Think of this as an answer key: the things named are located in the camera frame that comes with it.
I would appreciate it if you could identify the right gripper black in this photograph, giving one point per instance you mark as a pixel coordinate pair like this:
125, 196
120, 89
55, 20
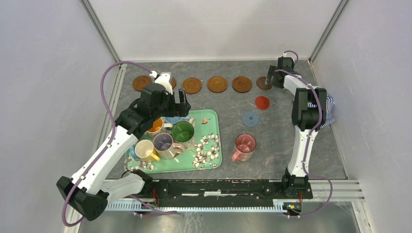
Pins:
272, 73

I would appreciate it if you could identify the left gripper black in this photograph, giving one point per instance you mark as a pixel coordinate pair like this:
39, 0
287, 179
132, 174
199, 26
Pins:
183, 106

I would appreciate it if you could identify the green interior floral mug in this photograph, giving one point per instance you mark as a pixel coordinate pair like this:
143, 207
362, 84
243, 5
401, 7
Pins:
184, 133

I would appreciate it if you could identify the dark wooden coaster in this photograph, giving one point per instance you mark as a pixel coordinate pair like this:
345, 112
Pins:
261, 83

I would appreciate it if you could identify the red round coaster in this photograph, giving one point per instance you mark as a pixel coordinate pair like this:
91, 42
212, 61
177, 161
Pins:
262, 102

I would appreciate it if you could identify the blue round coaster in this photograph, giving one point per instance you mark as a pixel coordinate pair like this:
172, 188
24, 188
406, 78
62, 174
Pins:
250, 119

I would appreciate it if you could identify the pink mug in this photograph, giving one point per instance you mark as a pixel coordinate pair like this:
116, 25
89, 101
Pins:
245, 145

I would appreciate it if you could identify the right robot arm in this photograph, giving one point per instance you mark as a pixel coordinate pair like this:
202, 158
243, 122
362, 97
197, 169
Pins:
309, 112

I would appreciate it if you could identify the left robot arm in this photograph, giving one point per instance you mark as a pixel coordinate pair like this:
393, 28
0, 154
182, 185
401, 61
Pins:
84, 191

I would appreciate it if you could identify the ridged wooden coaster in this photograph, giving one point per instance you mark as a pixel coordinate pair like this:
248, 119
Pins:
242, 84
192, 85
174, 83
140, 82
217, 84

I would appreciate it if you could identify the light blue mug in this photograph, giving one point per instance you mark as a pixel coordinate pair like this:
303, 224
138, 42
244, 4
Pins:
172, 120

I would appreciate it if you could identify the orange interior mug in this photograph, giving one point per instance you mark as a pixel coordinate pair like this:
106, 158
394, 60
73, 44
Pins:
156, 129

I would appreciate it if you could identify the purple interior mug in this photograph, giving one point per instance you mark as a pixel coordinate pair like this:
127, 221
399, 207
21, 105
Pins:
166, 148

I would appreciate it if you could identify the green floral tray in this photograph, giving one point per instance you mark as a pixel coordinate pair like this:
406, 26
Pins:
206, 154

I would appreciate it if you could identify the blue orange-interior mug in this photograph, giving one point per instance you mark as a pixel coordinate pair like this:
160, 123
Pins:
133, 153

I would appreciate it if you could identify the blue striped cloth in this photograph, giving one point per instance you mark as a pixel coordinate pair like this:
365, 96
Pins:
329, 106

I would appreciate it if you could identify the cream yellow-handled mug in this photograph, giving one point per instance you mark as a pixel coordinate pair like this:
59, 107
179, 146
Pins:
145, 151

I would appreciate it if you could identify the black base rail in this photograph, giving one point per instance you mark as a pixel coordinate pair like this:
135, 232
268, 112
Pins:
222, 193

